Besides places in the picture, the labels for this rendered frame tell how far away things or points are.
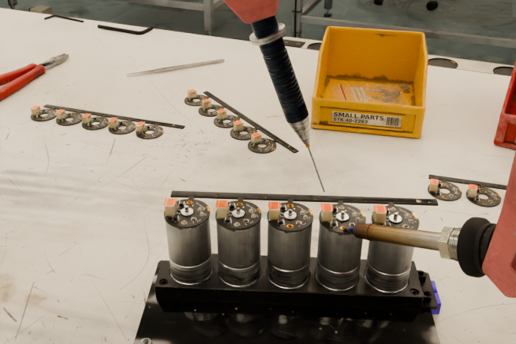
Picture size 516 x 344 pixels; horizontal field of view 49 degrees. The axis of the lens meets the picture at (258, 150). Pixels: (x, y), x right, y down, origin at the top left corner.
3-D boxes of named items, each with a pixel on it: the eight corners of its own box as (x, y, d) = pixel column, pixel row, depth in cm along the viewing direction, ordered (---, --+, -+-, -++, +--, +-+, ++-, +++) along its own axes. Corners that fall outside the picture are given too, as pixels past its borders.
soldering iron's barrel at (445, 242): (351, 249, 28) (465, 271, 23) (343, 221, 28) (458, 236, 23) (369, 237, 29) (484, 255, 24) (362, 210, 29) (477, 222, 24)
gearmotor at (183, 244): (210, 296, 32) (206, 226, 29) (167, 295, 32) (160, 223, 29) (216, 267, 34) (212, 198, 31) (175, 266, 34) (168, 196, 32)
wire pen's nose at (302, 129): (295, 140, 27) (286, 114, 27) (316, 133, 27) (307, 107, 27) (296, 152, 27) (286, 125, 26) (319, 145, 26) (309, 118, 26)
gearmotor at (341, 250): (358, 302, 32) (368, 231, 29) (315, 301, 32) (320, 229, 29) (355, 272, 34) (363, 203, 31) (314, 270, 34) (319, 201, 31)
